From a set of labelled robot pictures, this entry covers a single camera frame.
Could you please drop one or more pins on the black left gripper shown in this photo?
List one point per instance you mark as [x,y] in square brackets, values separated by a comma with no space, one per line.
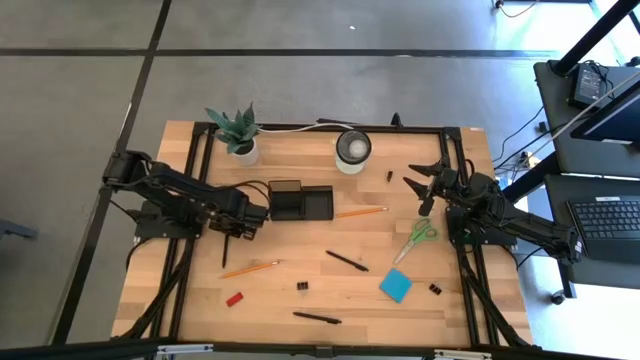
[232,205]

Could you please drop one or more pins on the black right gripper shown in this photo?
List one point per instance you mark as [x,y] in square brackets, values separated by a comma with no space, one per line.
[447,182]

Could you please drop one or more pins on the black binder clip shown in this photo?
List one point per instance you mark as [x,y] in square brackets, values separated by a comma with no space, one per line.
[435,288]
[389,176]
[302,286]

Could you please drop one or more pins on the black pen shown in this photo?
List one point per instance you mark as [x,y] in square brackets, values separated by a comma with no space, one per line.
[225,252]
[317,318]
[347,261]

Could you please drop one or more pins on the orange pencil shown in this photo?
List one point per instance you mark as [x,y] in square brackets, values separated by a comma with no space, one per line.
[361,212]
[250,269]

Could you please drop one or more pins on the black mesh desk organizer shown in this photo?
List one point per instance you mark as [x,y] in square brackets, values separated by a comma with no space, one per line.
[317,205]

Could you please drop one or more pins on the red eraser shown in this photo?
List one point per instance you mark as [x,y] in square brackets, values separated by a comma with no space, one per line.
[234,299]

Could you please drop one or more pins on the blue sticky note pad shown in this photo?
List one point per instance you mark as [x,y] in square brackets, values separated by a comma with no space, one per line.
[396,285]

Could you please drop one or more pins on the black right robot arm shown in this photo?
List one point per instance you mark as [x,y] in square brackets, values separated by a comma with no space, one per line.
[525,225]

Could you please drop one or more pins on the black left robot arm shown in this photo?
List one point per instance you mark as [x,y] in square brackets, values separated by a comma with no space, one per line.
[170,182]

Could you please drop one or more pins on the black clamp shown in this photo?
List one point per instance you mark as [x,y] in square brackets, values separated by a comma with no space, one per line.
[396,120]

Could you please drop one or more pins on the white cylinder with black rim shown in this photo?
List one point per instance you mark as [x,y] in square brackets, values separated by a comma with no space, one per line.
[352,169]

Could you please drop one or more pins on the green plant in white pot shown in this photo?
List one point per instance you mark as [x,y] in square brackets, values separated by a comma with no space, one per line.
[237,132]

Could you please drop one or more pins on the black side desk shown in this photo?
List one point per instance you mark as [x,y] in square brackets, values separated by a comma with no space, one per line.
[555,125]

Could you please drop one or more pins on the black overhead rig bar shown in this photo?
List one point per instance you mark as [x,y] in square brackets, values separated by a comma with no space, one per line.
[320,352]

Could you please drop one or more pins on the black caster wheel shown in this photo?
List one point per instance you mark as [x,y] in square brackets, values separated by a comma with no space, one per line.
[557,297]

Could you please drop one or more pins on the black keyboard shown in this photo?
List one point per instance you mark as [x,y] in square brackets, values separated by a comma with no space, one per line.
[605,220]

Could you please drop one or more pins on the black power adapter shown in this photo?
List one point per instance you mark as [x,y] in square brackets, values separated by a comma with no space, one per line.
[587,85]

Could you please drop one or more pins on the black computer monitor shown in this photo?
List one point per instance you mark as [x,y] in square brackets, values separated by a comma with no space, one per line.
[615,122]

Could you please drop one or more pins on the black keyboard desk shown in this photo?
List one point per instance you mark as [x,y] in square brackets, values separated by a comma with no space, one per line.
[600,275]

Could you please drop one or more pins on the black rig pole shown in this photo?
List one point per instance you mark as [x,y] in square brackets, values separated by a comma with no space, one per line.
[595,35]

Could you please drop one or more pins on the grey floor object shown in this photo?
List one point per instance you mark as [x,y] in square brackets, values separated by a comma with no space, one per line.
[15,230]

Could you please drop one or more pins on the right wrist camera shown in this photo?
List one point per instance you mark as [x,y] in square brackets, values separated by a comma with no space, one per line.
[426,205]

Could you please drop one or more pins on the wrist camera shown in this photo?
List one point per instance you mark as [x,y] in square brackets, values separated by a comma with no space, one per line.
[426,205]
[236,231]

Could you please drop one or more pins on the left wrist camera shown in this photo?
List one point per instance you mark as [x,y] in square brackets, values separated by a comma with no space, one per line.
[236,231]

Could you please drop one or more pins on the black table frame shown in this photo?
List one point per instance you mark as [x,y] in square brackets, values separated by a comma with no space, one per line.
[400,129]

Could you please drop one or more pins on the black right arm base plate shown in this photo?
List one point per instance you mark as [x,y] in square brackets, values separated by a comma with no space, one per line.
[500,239]

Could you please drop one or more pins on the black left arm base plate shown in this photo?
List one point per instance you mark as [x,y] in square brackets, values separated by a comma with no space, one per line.
[150,229]

